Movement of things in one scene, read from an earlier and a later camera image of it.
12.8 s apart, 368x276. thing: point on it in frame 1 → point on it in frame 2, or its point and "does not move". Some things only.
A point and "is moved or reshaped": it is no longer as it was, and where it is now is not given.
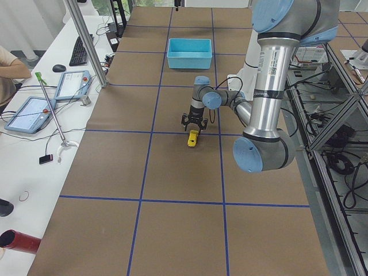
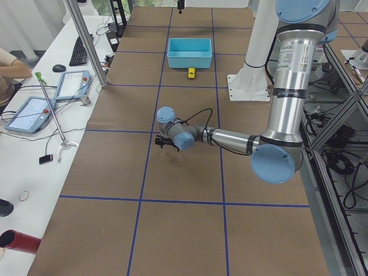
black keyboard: [79, 56] does not move
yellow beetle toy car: [192, 140] is moved or reshaped
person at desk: [11, 69] does not move
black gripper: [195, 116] → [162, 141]
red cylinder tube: [11, 239] does not move
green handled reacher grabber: [64, 144] does not move
